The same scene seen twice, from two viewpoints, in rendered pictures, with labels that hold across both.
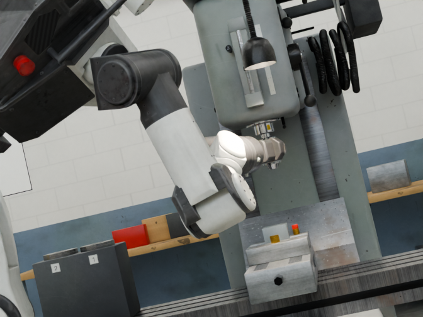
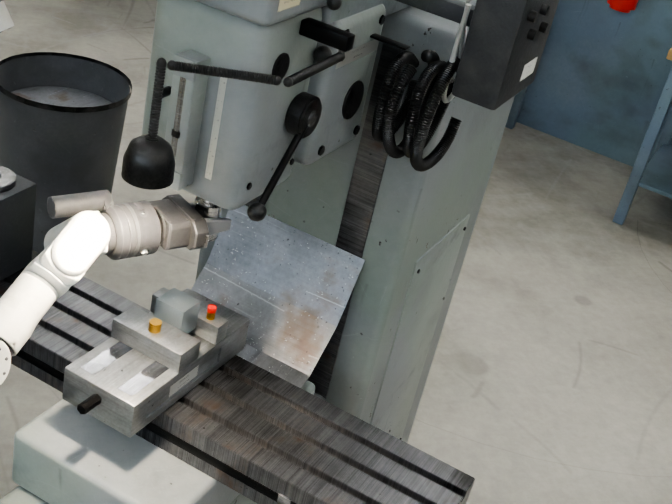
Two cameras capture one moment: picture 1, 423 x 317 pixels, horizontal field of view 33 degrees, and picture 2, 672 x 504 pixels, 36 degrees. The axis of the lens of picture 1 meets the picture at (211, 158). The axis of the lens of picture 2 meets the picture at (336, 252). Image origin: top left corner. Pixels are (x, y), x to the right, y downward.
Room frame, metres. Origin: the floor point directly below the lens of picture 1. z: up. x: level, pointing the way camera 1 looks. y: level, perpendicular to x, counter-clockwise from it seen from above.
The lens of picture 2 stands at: (0.39, -0.73, 2.09)
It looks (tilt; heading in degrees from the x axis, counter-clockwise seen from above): 30 degrees down; 14
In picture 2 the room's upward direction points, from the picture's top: 13 degrees clockwise
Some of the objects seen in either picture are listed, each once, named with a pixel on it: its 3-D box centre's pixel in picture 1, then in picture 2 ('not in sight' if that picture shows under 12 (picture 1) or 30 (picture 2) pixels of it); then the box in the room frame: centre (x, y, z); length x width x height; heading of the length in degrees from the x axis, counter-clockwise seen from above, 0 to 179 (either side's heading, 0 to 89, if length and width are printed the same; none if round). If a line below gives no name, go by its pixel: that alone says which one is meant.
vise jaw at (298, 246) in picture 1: (278, 250); (155, 338); (1.74, -0.11, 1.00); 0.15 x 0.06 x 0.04; 82
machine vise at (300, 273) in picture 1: (282, 263); (162, 348); (1.77, -0.11, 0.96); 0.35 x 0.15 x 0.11; 172
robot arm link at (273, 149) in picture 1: (251, 155); (157, 226); (1.72, -0.09, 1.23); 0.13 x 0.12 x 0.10; 57
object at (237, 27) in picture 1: (245, 63); (183, 121); (1.69, -0.13, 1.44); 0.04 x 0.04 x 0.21; 82
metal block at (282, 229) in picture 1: (277, 237); (176, 313); (1.80, -0.11, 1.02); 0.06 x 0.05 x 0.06; 82
